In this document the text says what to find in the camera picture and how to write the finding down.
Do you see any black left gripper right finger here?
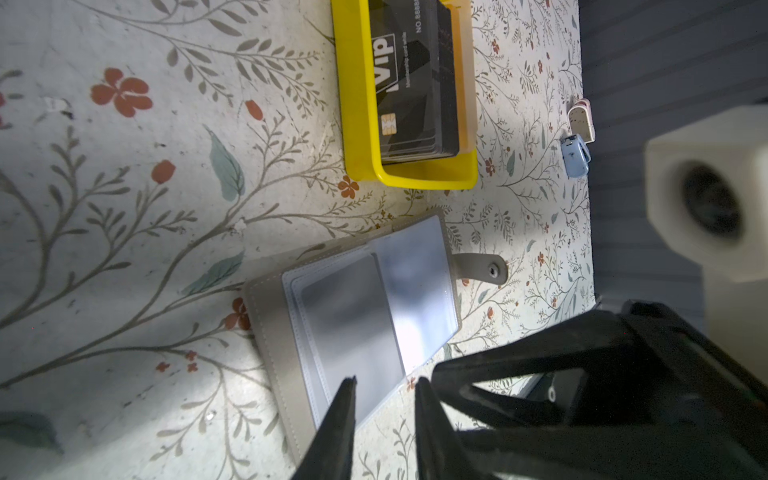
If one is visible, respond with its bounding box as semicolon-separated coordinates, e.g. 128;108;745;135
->
415;377;496;479

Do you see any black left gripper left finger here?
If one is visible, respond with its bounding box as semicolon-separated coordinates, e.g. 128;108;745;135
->
292;377;357;480

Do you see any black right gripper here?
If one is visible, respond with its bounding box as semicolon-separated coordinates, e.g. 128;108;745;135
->
430;301;767;479

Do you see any blue small clip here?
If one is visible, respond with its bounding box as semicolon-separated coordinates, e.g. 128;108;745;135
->
560;134;591;179

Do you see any pink white small clip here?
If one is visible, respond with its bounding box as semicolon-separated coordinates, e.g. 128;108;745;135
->
568;98;596;144

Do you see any yellow plastic tray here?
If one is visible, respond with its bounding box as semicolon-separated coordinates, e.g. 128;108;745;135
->
331;0;479;191

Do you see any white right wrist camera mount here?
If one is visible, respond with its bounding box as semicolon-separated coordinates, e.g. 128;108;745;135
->
644;102;767;381

